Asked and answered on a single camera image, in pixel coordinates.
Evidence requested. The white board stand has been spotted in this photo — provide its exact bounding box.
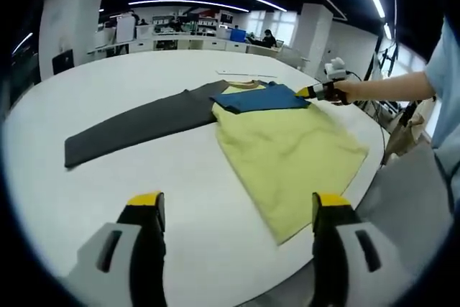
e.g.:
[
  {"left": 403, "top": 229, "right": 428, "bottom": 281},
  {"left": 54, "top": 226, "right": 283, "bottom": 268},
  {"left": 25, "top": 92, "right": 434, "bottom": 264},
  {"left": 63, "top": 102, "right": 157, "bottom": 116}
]
[{"left": 116, "top": 16, "right": 136, "bottom": 42}]

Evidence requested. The white template board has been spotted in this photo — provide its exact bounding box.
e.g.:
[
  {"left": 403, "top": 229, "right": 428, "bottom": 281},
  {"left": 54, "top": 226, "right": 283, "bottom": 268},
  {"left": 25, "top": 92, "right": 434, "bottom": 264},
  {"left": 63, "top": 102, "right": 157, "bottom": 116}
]
[{"left": 214, "top": 68, "right": 278, "bottom": 78}]

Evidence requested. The black monitor screen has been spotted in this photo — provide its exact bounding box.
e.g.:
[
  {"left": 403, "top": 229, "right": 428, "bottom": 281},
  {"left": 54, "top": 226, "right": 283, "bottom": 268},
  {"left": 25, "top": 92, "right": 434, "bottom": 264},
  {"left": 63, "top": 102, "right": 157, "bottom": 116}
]
[{"left": 52, "top": 49, "right": 75, "bottom": 76}]

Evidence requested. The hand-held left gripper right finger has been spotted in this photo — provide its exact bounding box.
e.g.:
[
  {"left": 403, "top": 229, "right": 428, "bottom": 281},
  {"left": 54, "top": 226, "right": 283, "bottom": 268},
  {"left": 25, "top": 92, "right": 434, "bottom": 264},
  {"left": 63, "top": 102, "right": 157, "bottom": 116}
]
[{"left": 311, "top": 191, "right": 413, "bottom": 307}]

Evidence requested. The long white counter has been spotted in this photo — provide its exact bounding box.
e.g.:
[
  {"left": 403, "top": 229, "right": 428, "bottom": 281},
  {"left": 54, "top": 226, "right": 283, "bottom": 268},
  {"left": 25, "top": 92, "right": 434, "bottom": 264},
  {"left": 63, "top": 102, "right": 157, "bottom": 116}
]
[{"left": 86, "top": 32, "right": 285, "bottom": 58}]

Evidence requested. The yellow blue grey garment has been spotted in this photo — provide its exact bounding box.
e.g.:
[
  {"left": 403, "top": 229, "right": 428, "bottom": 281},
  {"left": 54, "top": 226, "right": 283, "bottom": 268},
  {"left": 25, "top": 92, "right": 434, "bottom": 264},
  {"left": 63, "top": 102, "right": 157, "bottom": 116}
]
[{"left": 64, "top": 78, "right": 371, "bottom": 247}]

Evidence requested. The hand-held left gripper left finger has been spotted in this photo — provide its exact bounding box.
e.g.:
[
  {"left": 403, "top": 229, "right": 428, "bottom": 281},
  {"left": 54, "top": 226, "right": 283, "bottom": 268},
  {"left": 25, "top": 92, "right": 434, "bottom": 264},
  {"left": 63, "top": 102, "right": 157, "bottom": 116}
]
[{"left": 65, "top": 190, "right": 168, "bottom": 307}]

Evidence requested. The person's right hand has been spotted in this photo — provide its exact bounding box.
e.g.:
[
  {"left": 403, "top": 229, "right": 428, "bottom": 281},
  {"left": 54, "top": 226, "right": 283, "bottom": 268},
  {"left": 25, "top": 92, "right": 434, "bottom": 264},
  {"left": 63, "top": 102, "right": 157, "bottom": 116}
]
[{"left": 332, "top": 79, "right": 357, "bottom": 106}]

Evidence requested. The beige cloth bag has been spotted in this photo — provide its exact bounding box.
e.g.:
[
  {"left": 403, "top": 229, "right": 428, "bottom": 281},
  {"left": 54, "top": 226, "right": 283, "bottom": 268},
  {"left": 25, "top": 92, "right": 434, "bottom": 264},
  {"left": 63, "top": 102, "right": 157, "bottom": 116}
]
[{"left": 385, "top": 100, "right": 438, "bottom": 168}]

